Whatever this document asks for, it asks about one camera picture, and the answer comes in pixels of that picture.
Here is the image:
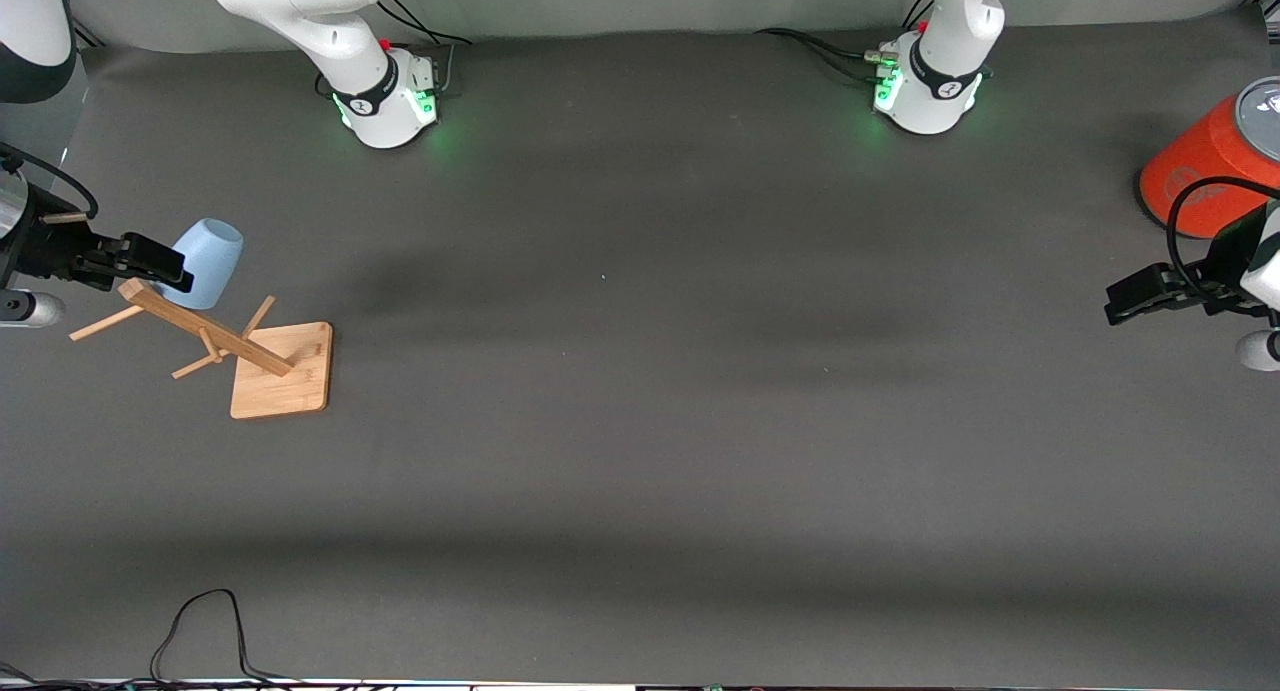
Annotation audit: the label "light blue cup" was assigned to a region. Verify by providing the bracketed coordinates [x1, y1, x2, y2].
[160, 217, 245, 311]

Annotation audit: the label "thin black cable loop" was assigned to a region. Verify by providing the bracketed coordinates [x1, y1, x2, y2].
[150, 588, 301, 688]

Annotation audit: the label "black right arm base cables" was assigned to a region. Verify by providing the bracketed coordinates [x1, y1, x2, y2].
[315, 0, 474, 99]

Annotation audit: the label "black arm base cables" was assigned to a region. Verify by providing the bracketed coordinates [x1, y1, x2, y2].
[315, 0, 474, 99]
[754, 0, 936, 84]

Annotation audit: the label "dark grey table mat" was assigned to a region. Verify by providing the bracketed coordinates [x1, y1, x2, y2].
[0, 6, 1280, 688]

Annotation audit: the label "wooden cup rack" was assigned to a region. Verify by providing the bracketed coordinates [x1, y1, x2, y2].
[68, 276, 335, 420]

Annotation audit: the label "black left arm base cables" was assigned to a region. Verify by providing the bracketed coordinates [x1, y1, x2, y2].
[754, 0, 936, 84]

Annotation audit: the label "orange canister with silver lid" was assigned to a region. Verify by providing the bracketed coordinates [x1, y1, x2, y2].
[1137, 76, 1280, 241]

